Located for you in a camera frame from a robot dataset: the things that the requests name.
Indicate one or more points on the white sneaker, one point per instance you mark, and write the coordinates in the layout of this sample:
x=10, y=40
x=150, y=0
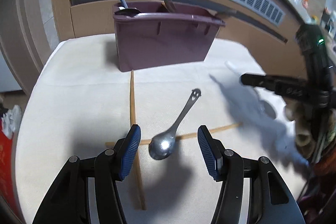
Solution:
x=11, y=120

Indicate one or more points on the red doormat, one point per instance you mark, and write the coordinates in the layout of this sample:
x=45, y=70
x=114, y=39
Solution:
x=6, y=174

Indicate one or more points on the dark shoes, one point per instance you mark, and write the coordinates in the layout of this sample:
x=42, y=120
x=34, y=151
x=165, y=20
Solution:
x=3, y=104

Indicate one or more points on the thin dark metal spoon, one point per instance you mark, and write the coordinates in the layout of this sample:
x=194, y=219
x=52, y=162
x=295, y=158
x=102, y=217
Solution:
x=128, y=11

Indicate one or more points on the wooden chopstick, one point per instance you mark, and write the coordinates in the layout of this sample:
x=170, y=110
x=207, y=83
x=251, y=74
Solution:
x=132, y=98
x=223, y=128

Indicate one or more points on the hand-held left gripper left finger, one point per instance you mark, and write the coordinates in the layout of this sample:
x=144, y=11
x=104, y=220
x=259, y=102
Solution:
x=131, y=150

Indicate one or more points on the small black spatula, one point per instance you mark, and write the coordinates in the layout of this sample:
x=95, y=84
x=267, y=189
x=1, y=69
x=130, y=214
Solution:
x=171, y=5

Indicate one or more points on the person's right hand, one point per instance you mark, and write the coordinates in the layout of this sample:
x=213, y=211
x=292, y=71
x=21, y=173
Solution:
x=304, y=141

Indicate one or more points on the person's patterned clothing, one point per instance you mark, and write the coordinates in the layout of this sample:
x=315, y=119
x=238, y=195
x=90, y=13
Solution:
x=323, y=187

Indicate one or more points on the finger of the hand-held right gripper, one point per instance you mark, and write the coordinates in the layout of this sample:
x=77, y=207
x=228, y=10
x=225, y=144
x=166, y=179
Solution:
x=275, y=85

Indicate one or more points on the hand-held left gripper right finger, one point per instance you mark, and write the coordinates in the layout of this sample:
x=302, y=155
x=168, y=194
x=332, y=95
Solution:
x=207, y=150

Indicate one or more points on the purple plastic bin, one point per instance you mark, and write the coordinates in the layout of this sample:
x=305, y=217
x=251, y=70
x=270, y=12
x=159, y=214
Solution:
x=162, y=43

